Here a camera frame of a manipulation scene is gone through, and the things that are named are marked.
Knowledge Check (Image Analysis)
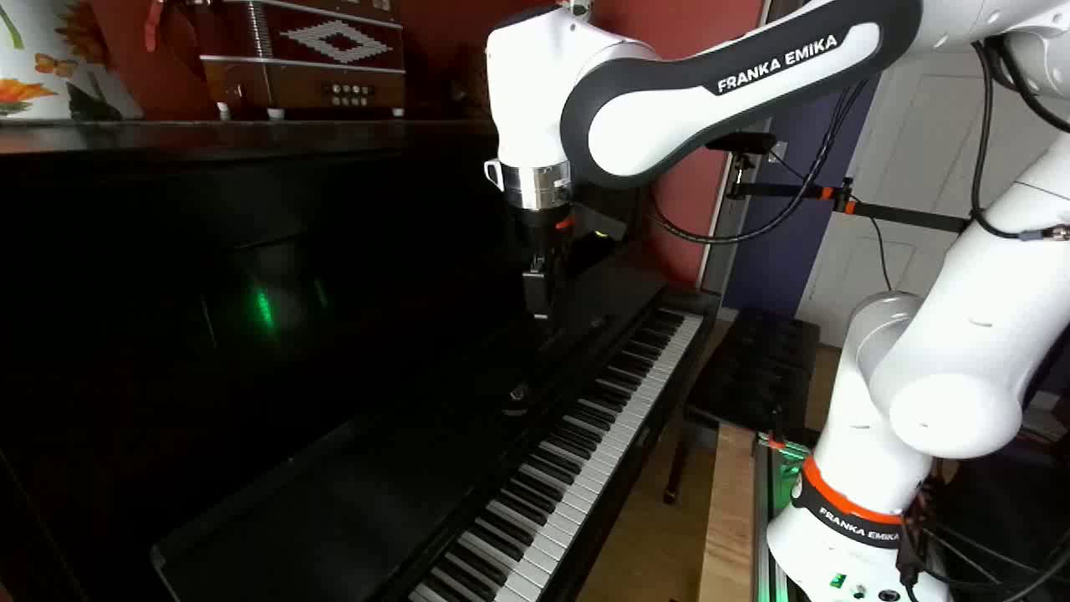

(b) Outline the brown patterned wooden box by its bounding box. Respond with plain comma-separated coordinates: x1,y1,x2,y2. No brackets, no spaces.
188,0,404,121

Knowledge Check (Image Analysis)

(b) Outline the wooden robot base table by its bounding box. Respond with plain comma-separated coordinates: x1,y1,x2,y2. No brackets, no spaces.
696,426,755,602

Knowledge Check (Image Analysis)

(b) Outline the black camera stand bar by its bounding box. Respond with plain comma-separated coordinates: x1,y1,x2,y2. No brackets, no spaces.
731,185,969,233

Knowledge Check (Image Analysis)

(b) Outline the black piano bench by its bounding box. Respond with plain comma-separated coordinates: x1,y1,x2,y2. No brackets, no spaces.
664,310,819,506

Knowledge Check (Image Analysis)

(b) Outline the black upright piano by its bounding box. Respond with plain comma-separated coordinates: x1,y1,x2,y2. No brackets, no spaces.
0,125,715,602

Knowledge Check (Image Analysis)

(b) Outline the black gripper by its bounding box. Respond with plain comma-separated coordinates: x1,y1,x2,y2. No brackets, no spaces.
519,208,577,323

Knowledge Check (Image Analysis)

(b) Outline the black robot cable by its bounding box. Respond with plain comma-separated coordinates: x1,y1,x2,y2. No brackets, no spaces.
649,42,1070,251

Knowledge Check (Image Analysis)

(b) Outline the white Franka Emika robot arm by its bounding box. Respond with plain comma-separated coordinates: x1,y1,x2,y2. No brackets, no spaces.
485,0,1070,602

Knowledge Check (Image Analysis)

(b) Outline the floral picture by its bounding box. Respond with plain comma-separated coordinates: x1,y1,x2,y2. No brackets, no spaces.
0,0,141,121

